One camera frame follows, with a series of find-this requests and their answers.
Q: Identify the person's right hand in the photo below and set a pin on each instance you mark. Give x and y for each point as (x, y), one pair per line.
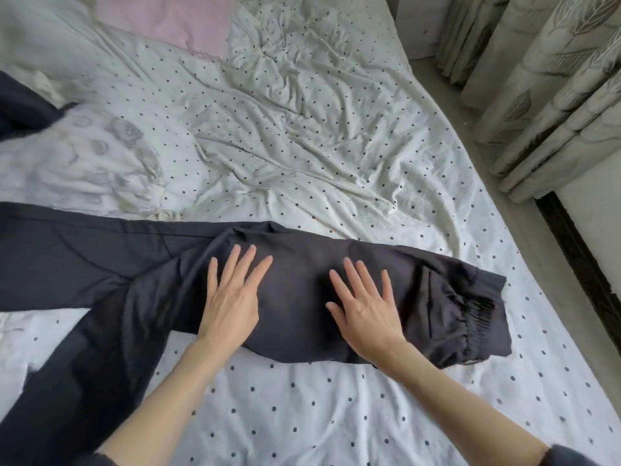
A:
(369, 320)

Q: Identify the person's left hand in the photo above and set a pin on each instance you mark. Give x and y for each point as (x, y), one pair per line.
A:
(231, 310)

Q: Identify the black garment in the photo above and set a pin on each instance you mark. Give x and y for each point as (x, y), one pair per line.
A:
(97, 267)

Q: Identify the cream patterned pyjama top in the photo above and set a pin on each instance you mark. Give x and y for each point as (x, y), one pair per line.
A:
(78, 165)

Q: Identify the dark denim jeans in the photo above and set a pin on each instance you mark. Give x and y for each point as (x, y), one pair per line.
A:
(24, 106)

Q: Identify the person's left forearm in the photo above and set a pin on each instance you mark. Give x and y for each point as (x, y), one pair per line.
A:
(165, 407)

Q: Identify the person's right forearm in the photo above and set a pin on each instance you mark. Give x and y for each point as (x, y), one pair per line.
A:
(456, 412)

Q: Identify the person's black left sleeve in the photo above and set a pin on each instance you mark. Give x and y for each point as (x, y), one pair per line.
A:
(95, 460)

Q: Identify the person's black sleeve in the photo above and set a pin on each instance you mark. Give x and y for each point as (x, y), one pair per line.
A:
(95, 460)
(570, 455)

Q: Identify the white dotted bed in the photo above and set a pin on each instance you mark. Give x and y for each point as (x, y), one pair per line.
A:
(310, 121)

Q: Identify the person's black right sleeve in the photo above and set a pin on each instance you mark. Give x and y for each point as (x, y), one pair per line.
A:
(570, 455)

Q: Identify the striped beige curtain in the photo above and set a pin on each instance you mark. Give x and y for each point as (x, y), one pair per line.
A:
(543, 82)

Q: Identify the white bedside cabinet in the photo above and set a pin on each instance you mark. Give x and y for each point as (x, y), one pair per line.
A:
(422, 24)

